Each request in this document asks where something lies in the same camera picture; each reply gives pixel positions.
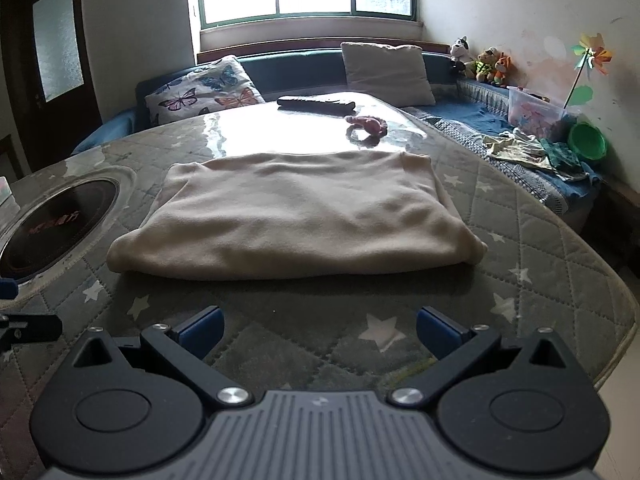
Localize pink hair tie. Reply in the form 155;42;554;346
344;114;388;143

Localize colourful paper pinwheel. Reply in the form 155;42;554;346
563;32;613;108

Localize butterfly print pillow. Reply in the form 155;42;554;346
145;55;265;126

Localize clear plastic storage box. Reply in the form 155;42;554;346
508;86;578;142

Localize beige sweater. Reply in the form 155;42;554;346
106;151;487;281

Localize crumpled clothes on sofa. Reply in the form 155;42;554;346
482;128;590;181

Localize blue sofa bench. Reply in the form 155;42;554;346
73;49;602;231

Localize green plastic bowl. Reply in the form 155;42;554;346
567;122;608;162

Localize quilted grey star table cover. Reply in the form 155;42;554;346
1;93;639;479

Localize dark door with glass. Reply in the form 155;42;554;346
1;0;102;171

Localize orange plush toy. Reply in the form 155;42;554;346
491;54;512;88

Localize white black plush toy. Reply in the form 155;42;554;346
449;36;475;79

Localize round black induction cooktop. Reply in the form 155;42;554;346
1;178;119;284

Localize plain beige pillow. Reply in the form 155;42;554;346
341;42;436;107

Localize black remote control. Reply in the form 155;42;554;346
277;96;356;116

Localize yellow brown plush toy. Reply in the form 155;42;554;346
475;47;501;84

